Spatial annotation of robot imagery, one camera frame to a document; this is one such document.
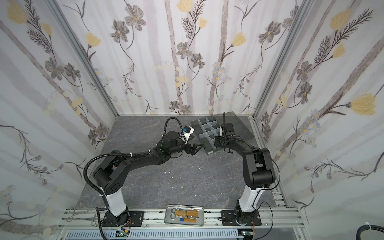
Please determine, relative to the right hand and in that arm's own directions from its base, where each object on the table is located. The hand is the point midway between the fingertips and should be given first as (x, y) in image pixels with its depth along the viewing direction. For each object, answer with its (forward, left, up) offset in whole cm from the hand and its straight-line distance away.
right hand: (215, 137), depth 97 cm
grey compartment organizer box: (+14, +3, -8) cm, 16 cm away
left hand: (-6, +13, +9) cm, 17 cm away
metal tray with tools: (-44, +17, -6) cm, 48 cm away
